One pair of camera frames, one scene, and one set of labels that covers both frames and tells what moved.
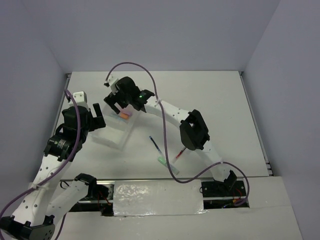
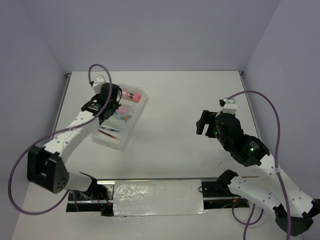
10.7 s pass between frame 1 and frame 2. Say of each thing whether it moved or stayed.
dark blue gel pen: moved
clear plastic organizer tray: stayed
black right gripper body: moved
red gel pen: moved
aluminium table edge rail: stayed
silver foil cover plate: stayed
